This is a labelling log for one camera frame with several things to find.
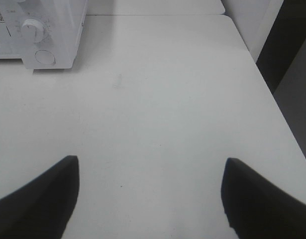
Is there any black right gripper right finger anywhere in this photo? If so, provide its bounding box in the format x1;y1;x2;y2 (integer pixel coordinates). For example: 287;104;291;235
221;158;306;239

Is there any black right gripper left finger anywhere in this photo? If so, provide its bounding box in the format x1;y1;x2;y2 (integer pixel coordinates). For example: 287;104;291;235
0;155;79;239

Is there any round white door button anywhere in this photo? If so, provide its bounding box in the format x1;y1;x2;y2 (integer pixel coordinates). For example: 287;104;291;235
35;50;56;65

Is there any white microwave knob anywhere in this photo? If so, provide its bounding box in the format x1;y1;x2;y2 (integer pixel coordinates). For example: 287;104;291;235
20;18;49;43

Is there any white microwave oven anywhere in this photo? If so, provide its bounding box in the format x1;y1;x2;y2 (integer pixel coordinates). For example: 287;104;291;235
0;0;88;70

